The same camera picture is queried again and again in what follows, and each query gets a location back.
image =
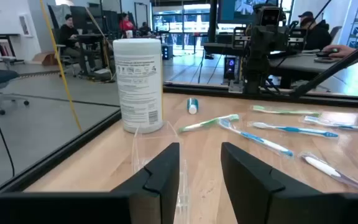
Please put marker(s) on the white yellow wipes canister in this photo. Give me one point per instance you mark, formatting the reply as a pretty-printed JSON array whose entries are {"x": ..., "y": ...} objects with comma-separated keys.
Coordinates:
[{"x": 138, "y": 87}]

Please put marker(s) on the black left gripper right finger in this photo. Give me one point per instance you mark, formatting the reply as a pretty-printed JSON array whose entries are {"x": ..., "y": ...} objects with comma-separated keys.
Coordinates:
[{"x": 247, "y": 186}]

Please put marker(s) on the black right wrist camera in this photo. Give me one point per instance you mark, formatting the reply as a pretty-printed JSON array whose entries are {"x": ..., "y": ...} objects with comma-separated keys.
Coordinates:
[{"x": 270, "y": 15}]

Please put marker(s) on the green white toothbrush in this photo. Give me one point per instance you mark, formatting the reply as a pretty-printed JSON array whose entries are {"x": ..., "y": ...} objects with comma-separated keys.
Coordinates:
[
  {"x": 286, "y": 111},
  {"x": 208, "y": 123}
]

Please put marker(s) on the purple white toothbrush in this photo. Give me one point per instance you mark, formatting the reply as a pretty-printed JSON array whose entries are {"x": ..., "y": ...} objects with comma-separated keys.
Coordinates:
[{"x": 322, "y": 166}]

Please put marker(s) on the person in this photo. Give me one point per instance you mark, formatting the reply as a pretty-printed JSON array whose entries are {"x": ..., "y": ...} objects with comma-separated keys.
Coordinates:
[
  {"x": 126, "y": 25},
  {"x": 145, "y": 29},
  {"x": 317, "y": 35},
  {"x": 68, "y": 35}
]

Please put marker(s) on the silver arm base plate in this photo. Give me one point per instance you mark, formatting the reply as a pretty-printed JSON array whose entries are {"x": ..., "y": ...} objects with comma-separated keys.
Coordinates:
[{"x": 235, "y": 88}]

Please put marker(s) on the clear acrylic organizer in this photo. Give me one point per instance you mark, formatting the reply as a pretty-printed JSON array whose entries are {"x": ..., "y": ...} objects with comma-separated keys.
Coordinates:
[{"x": 141, "y": 146}]

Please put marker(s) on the white paper cup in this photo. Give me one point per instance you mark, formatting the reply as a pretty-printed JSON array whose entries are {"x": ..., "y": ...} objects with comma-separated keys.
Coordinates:
[{"x": 129, "y": 33}]

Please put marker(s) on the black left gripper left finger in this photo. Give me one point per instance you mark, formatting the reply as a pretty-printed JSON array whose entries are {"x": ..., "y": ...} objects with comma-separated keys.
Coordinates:
[{"x": 157, "y": 186}]

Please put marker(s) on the black computer mouse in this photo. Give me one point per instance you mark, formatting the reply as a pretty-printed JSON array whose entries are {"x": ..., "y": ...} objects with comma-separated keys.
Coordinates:
[{"x": 323, "y": 53}]

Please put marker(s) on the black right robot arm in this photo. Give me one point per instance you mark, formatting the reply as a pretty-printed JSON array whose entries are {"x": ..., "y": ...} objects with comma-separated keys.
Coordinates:
[{"x": 255, "y": 71}]

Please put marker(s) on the black computer tower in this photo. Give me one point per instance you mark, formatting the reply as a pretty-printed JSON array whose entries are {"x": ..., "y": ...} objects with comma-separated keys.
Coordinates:
[{"x": 230, "y": 70}]

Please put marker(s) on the brown cardboard box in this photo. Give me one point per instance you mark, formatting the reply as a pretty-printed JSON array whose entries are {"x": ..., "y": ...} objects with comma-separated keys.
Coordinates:
[{"x": 43, "y": 58}]

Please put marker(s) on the blue white toothbrush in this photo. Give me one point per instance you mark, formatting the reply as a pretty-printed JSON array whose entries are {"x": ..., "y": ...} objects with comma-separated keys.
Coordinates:
[
  {"x": 294, "y": 130},
  {"x": 253, "y": 138},
  {"x": 340, "y": 124}
]

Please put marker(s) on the black computer monitor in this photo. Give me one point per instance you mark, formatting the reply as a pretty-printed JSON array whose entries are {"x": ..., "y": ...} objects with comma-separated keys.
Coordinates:
[{"x": 79, "y": 17}]

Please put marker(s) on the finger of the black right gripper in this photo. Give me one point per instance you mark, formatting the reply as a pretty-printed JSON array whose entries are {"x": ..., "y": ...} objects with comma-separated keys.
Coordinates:
[
  {"x": 260, "y": 42},
  {"x": 278, "y": 42}
]

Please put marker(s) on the framed wall picture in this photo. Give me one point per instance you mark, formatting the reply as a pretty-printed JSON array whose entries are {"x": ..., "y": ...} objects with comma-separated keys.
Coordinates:
[{"x": 25, "y": 25}]

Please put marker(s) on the large wall display screen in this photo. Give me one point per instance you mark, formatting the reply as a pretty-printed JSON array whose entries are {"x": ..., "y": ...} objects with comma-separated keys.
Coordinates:
[{"x": 238, "y": 9}]

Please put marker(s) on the teal mouthwash bottle white cap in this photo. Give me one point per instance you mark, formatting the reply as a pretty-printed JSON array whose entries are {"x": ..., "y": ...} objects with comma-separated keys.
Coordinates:
[{"x": 192, "y": 104}]

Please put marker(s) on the grey office desk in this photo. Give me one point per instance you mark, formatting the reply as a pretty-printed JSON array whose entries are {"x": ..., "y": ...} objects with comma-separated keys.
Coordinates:
[{"x": 300, "y": 65}]

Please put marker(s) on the person's hand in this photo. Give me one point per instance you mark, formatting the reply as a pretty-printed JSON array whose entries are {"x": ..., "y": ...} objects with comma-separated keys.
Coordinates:
[{"x": 340, "y": 50}]

